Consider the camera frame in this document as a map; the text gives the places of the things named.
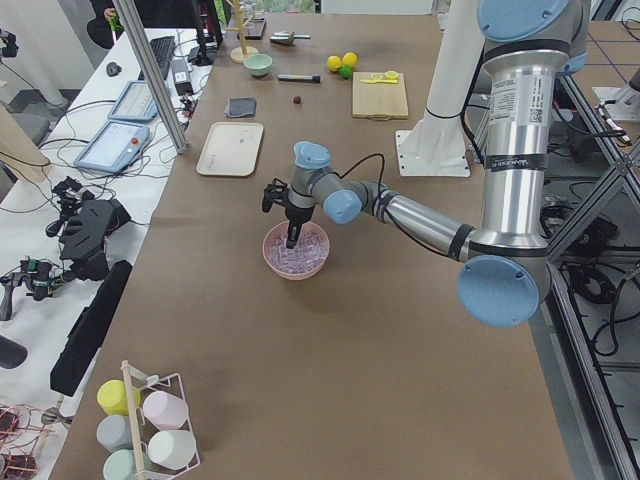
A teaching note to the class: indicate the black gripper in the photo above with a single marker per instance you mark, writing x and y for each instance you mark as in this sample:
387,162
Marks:
298,215

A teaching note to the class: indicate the steel muddler black tip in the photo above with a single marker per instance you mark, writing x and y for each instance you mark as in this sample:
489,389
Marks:
294,78

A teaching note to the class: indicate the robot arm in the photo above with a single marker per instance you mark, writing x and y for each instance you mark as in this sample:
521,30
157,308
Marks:
522,46

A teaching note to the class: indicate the pink bowl of ice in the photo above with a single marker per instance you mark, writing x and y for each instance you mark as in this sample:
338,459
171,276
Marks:
302,261

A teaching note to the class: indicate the light blue plastic cup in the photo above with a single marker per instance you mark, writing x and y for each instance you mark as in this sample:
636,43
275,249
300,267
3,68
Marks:
299,147

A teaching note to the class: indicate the steel ice scoop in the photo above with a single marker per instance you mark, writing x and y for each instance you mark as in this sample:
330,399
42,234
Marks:
287,38

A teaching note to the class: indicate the pink cup in rack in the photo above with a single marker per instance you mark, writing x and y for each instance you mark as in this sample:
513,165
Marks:
165,411

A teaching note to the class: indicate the yellow cup in rack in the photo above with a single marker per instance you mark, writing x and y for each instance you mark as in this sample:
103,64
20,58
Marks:
111,397

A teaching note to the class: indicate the white cup in rack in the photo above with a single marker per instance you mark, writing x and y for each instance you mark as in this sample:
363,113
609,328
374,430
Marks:
172,449

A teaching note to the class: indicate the grey cup in rack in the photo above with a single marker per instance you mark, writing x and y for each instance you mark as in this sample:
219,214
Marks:
113,433

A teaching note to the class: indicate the green cup in rack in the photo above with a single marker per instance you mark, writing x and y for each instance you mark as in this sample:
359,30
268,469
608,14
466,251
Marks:
120,465

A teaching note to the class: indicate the cream rabbit tray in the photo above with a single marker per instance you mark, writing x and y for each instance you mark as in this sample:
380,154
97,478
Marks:
230,149

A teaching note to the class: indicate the grey folded cloth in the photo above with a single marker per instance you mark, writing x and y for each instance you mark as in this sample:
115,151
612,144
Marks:
241,107

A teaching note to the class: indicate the wooden cutting board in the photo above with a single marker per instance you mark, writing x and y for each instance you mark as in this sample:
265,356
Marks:
379,101

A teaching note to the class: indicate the green lime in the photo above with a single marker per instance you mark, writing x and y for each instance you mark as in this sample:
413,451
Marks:
345,72

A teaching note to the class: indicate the mint green bowl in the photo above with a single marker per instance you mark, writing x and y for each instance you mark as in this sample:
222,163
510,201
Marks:
258,65

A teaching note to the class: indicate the yellow lemon lower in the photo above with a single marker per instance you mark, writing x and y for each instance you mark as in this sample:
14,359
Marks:
334,63

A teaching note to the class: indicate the yellow lemon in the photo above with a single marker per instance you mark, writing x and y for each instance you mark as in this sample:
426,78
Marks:
334,63
350,59

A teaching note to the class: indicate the yellow lemon upper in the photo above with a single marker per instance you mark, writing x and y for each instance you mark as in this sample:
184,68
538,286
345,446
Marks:
350,59

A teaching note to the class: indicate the wooden glass rack stand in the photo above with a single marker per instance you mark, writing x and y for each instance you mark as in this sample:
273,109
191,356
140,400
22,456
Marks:
239,54

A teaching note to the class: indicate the blue teach pendant near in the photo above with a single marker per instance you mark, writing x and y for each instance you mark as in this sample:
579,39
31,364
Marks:
116,146

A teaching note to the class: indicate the blue teach pendant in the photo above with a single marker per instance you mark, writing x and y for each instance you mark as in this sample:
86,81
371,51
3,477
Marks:
116,146
135,104

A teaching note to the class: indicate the blue teach pendant far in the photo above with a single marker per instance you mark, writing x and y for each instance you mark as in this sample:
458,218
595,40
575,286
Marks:
135,104

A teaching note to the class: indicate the black keyboard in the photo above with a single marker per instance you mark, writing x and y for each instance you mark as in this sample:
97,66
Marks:
163,51

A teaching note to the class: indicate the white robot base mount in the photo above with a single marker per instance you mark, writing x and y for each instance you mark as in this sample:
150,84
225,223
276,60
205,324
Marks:
436,144

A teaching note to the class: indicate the white wire cup rack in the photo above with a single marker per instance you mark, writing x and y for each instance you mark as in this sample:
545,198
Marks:
138,385

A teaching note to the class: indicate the aluminium frame post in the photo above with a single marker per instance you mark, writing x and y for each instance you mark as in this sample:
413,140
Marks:
134,28

